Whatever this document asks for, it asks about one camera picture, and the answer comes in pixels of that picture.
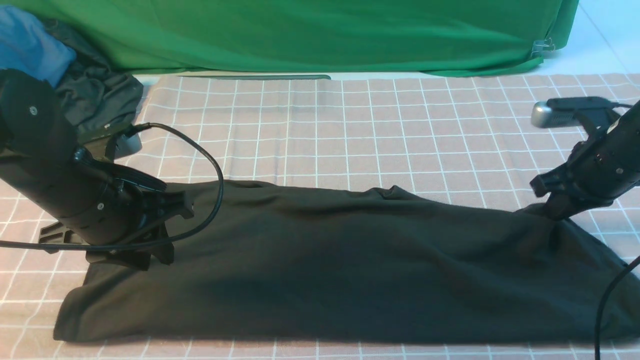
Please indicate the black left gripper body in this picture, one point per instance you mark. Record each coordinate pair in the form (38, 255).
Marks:
(120, 217)

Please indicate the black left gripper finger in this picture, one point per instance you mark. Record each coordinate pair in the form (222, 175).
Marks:
(133, 259)

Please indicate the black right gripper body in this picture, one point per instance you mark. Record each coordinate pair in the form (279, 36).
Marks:
(587, 174)

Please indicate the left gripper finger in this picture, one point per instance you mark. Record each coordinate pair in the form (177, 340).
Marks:
(164, 253)

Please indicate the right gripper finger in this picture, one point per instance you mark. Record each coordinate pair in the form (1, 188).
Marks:
(560, 206)

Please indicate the dark gray long-sleeve top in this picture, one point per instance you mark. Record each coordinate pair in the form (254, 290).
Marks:
(383, 266)

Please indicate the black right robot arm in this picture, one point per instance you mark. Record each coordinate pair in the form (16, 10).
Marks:
(621, 140)

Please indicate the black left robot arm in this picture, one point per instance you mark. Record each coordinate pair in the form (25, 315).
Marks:
(42, 160)

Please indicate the pink grid tablecloth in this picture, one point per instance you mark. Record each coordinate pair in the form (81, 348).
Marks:
(463, 141)

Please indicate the crumpled dark gray garment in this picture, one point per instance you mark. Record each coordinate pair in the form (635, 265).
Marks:
(92, 93)

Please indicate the metal binder clip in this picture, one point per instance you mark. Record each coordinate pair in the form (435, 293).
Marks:
(541, 47)

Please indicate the green backdrop cloth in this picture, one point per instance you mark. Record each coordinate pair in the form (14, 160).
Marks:
(452, 38)

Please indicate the blue garment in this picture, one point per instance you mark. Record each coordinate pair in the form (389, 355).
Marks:
(26, 46)

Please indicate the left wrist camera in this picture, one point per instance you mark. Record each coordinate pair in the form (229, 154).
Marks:
(120, 140)

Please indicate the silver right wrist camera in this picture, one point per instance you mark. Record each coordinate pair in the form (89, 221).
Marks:
(592, 113)

